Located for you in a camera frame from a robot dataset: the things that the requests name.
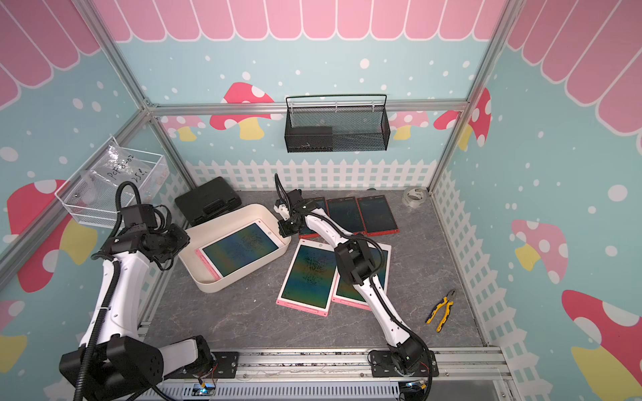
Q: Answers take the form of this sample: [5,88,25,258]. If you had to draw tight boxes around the red writing tablet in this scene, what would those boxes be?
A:
[298,197,332,239]
[357,195,399,237]
[326,197,365,234]

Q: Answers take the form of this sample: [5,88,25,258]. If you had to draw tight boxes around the pink writing tablet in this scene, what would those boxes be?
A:
[276,239,338,317]
[195,219,285,281]
[331,244,392,311]

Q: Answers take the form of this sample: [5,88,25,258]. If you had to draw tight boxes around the cream plastic storage box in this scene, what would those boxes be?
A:
[179,204,291,293]

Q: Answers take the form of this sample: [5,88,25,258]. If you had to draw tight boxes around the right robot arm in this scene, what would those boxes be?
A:
[274,180,434,378]

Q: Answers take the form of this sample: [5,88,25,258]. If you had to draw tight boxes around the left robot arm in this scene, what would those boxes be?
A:
[60,204,217,400]

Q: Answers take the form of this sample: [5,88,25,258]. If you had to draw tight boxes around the black box in basket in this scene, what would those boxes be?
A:
[284,126,334,153]

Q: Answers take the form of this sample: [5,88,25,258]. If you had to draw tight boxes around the clear plastic bag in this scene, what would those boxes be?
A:
[74,145,150,206]

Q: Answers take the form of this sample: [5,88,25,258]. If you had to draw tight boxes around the black case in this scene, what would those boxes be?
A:
[175,177,242,227]

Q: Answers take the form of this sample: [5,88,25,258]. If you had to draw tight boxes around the clear tape roll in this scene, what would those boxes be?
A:
[402,187,429,209]

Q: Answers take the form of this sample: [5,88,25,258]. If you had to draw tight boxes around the yellow black pliers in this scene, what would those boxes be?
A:
[425,289,456,332]

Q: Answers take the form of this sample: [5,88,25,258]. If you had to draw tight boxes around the white wire wall basket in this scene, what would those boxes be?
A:
[55,138,170,228]

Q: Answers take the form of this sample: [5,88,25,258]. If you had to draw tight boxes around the black mesh wall basket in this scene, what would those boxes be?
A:
[284,94,392,154]

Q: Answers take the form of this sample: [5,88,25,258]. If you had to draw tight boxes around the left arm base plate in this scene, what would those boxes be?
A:
[165,351,240,380]

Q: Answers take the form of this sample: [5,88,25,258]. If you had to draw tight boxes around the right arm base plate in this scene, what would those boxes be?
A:
[367,350,440,378]

